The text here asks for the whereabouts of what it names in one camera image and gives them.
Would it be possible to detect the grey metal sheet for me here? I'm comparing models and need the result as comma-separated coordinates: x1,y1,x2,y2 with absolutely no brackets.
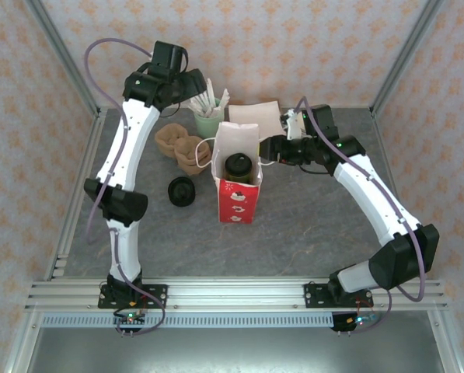
25,328,448,373

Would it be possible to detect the red white paper gift bag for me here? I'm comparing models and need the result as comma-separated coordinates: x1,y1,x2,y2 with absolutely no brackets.
195,121,288,225

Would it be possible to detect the stack of black lids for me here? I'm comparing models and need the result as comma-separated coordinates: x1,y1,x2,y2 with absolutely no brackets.
167,176,197,208

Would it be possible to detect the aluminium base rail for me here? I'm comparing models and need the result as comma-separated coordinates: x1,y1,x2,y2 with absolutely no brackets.
24,277,449,312

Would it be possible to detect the aluminium lower frame bar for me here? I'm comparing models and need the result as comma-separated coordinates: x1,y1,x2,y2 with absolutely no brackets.
427,310,464,373
4,312,42,373

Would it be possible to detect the grey slotted cable duct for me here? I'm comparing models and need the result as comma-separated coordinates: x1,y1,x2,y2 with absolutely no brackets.
40,312,376,330

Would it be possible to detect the stack of brown cup carriers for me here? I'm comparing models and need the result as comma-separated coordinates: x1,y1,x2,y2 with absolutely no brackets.
155,123,214,176

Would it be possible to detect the aluminium frame post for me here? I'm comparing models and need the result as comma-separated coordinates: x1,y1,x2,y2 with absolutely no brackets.
24,0,103,117
370,0,445,117

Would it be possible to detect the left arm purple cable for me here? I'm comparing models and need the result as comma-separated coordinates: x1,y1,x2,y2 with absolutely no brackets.
83,37,166,338

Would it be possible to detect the small circuit board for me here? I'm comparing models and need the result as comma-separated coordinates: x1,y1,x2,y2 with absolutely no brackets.
113,309,147,326
346,312,379,327

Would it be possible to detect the mint green straw holder cup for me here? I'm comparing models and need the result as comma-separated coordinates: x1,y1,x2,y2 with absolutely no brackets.
194,99,225,140

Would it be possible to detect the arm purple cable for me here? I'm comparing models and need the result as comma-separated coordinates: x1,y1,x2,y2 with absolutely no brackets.
295,96,427,336
83,37,166,338

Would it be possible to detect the stack of white napkins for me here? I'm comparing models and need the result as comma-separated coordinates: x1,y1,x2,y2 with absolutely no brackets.
227,100,287,135

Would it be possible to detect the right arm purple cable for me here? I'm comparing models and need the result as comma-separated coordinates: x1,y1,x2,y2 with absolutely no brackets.
295,96,427,336

